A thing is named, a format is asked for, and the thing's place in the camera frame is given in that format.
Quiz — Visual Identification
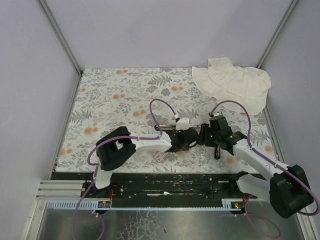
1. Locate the black stapler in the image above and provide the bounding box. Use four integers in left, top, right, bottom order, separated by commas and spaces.
214, 145, 221, 160

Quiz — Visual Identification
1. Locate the silver stapler magazine rail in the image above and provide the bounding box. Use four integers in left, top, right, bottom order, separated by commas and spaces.
154, 124, 202, 131

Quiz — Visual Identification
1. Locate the red white staple box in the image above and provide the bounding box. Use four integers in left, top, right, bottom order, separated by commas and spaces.
153, 152, 168, 162

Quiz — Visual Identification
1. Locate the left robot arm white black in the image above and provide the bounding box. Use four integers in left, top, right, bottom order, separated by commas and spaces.
89, 126, 199, 190

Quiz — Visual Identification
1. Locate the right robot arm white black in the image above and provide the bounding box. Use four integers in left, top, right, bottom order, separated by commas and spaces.
198, 115, 319, 219

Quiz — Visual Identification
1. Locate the floral patterned table mat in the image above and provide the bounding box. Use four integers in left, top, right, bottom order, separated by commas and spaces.
56, 66, 281, 174

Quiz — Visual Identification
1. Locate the cream white cloth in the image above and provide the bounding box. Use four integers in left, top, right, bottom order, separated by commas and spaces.
191, 57, 272, 115

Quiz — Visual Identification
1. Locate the aluminium extrusion crossbar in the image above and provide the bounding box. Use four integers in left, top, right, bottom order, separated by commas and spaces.
36, 180, 83, 199

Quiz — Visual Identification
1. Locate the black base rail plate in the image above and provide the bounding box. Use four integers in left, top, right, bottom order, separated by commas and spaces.
79, 171, 258, 216

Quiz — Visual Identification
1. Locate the white slotted cable duct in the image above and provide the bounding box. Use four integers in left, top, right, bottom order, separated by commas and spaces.
46, 199, 111, 210

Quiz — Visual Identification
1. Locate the right aluminium frame post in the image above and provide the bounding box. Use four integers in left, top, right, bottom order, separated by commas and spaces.
256, 0, 301, 69

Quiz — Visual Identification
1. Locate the aluminium frame post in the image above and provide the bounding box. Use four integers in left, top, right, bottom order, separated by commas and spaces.
256, 0, 301, 69
36, 0, 83, 76

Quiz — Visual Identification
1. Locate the left aluminium frame post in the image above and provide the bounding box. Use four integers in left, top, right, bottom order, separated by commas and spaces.
36, 0, 83, 76

